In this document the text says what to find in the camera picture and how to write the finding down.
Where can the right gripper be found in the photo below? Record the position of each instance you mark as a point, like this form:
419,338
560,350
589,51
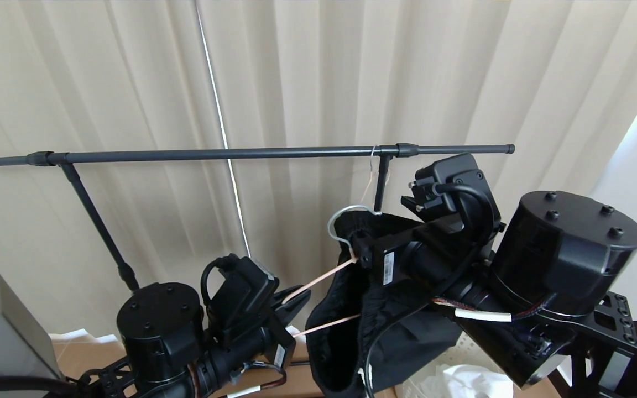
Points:
440,260

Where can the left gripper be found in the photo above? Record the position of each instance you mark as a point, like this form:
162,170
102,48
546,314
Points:
252,354

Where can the pink clothes hanger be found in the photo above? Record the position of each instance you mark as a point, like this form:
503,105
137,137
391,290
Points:
374,160
318,281

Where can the black garment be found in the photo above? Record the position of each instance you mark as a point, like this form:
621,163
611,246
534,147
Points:
340,342

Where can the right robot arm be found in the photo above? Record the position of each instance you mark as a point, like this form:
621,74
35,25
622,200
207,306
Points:
562,249

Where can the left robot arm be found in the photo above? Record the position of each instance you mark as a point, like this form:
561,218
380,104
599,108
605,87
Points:
158,331

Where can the white laundry basket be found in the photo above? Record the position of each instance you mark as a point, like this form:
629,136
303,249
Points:
462,351

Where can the black clothes rack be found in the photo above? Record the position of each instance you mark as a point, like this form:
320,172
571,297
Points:
186,154

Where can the white garment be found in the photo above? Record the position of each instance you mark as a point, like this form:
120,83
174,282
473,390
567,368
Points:
462,384

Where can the beige curtain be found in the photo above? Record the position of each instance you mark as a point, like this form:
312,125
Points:
462,72

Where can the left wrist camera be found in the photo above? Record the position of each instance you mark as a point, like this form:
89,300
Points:
241,298

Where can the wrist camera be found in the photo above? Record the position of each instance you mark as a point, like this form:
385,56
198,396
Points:
451,177
241,298

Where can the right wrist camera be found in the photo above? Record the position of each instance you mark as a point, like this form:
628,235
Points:
451,177

